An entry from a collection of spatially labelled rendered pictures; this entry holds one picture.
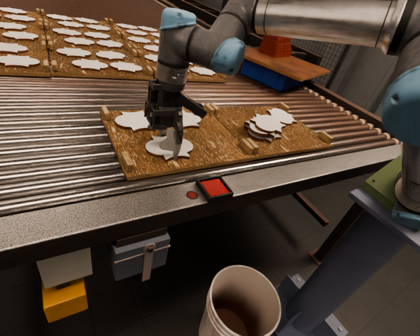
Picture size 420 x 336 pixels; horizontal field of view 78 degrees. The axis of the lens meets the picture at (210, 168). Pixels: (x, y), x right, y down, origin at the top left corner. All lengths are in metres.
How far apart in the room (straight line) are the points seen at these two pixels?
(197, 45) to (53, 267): 0.56
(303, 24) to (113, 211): 0.55
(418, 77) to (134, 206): 0.57
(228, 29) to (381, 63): 3.51
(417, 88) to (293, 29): 0.27
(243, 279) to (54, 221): 0.93
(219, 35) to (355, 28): 0.25
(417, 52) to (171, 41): 0.44
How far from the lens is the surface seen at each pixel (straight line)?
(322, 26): 0.61
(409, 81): 0.49
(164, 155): 0.74
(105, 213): 0.62
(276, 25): 0.63
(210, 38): 0.59
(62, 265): 0.68
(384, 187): 1.09
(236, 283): 1.36
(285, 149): 0.97
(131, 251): 0.66
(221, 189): 0.69
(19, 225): 0.63
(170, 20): 0.62
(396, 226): 1.03
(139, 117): 0.91
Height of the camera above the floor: 1.37
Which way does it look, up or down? 36 degrees down
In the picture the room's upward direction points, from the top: 15 degrees clockwise
